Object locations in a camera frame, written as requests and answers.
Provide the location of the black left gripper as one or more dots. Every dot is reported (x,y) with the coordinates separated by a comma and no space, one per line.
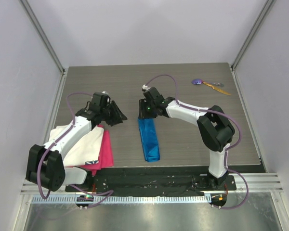
(117,117)

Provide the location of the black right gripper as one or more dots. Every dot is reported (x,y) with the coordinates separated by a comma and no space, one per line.
(146,111)

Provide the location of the blue cloth napkin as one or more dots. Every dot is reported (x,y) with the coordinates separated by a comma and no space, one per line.
(149,140)

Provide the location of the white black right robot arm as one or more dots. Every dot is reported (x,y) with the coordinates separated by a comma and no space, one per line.
(216,130)

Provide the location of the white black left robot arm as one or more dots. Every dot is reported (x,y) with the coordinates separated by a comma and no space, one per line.
(45,166)

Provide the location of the pink folded cloth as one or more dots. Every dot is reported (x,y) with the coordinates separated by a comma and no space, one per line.
(105,157)

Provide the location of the iridescent purple spoon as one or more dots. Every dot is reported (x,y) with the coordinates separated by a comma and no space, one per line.
(197,81)

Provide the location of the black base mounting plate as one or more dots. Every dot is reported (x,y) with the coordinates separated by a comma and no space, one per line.
(173,183)

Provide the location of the slotted white cable duct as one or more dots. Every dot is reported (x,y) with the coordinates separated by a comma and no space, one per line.
(80,199)

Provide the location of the left aluminium corner post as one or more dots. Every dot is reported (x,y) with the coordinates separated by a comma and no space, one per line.
(42,35)

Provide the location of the aluminium corner post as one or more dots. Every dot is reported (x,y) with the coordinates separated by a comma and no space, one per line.
(42,35)
(268,5)

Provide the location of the aluminium front frame rail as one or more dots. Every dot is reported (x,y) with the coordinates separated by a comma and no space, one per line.
(252,182)

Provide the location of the right aluminium corner post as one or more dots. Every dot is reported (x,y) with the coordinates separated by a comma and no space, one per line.
(268,5)

